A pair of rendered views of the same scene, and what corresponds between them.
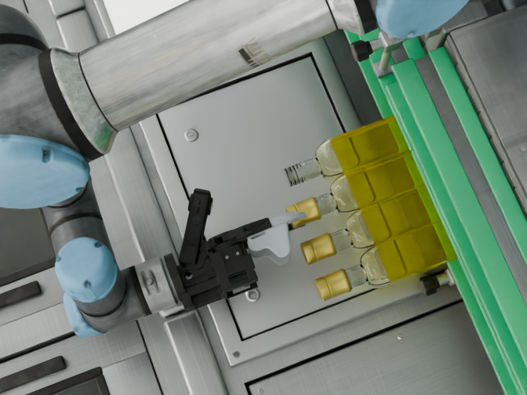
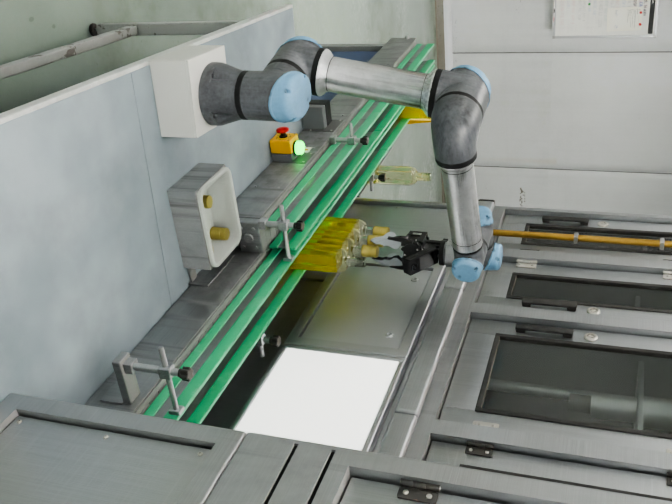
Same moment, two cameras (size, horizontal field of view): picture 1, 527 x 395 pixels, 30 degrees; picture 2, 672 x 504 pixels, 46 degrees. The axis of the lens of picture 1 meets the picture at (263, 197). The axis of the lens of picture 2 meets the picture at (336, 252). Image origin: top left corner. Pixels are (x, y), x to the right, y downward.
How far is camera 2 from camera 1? 2.26 m
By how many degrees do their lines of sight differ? 73
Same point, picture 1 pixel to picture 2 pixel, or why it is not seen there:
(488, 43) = (251, 211)
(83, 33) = (406, 398)
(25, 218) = (505, 357)
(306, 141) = (338, 312)
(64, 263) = (485, 213)
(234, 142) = (370, 324)
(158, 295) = not seen: hidden behind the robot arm
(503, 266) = (321, 176)
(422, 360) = not seen: hidden behind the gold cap
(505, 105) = (269, 197)
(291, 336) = not seen: hidden behind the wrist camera
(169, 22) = (387, 70)
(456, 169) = (306, 196)
